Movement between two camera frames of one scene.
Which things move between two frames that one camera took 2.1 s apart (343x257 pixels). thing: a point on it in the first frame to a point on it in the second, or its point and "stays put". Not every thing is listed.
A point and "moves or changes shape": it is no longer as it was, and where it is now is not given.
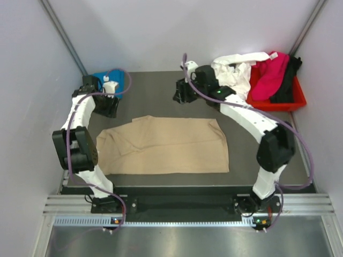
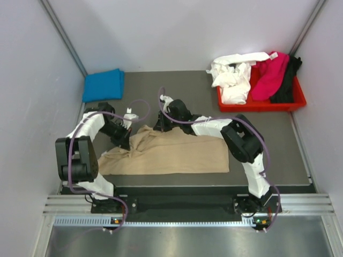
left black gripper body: x=104 y=107 to x=117 y=133
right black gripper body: x=191 y=94 to x=168 y=123
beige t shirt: x=149 y=145 moves or changes shape
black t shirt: x=286 y=95 stays put
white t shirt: x=233 y=71 stays put
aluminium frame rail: x=288 y=204 stays put
